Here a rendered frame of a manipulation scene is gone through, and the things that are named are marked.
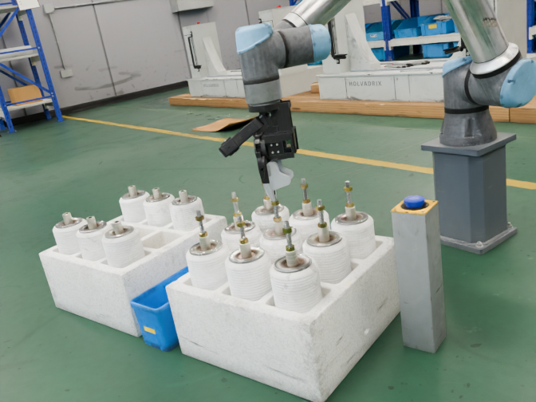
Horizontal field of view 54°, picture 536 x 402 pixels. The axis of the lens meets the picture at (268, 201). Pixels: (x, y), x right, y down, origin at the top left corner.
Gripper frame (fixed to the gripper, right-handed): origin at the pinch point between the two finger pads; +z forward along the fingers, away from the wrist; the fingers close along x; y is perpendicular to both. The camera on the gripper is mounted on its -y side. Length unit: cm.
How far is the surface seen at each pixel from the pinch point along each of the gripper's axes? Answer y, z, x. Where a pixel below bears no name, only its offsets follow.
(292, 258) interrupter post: 6.2, 7.5, -16.9
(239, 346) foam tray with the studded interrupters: -7.6, 26.5, -17.7
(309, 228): 6.6, 11.2, 5.9
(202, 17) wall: -221, -58, 690
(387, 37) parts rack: 40, 6, 602
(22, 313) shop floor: -84, 34, 13
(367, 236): 19.7, 12.4, 1.8
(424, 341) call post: 29.7, 31.9, -10.1
